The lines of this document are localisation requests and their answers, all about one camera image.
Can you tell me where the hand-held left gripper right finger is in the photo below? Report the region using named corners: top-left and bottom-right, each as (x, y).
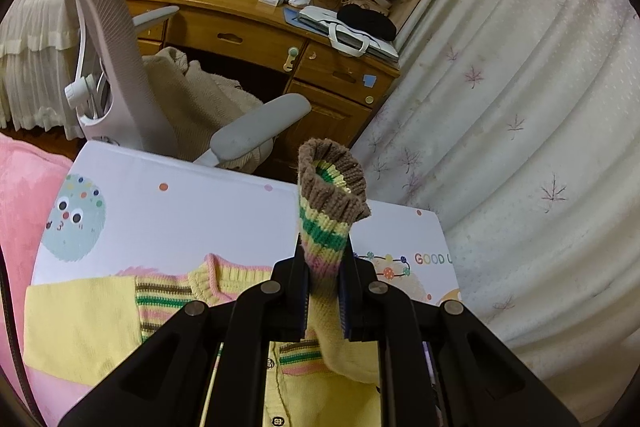
top-left (339, 252), bottom-right (583, 427)

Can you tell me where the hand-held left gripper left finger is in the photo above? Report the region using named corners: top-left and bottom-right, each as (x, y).
top-left (57, 245), bottom-right (313, 427)

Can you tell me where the yellow striped knitted sweater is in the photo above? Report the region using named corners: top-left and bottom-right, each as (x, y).
top-left (22, 138), bottom-right (383, 427)

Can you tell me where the beige knitted garment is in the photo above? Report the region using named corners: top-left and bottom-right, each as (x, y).
top-left (142, 47), bottom-right (273, 172)

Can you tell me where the white leaf print curtain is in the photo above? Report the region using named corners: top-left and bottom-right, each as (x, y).
top-left (350, 0), bottom-right (640, 388)

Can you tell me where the wooden desk with hutch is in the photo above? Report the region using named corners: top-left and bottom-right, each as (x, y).
top-left (120, 0), bottom-right (481, 182)

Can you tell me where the black knit hat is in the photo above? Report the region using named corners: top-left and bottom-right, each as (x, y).
top-left (336, 4), bottom-right (398, 42)

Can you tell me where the white laptop bag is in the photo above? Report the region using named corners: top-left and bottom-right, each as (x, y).
top-left (297, 5), bottom-right (401, 58)

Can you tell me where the pink plush blanket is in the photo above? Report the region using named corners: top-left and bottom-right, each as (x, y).
top-left (0, 134), bottom-right (101, 427)

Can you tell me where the grey white office chair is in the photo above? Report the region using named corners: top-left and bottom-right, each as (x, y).
top-left (50, 0), bottom-right (313, 168)

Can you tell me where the cream pleated dress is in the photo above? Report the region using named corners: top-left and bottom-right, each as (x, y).
top-left (0, 0), bottom-right (87, 140)

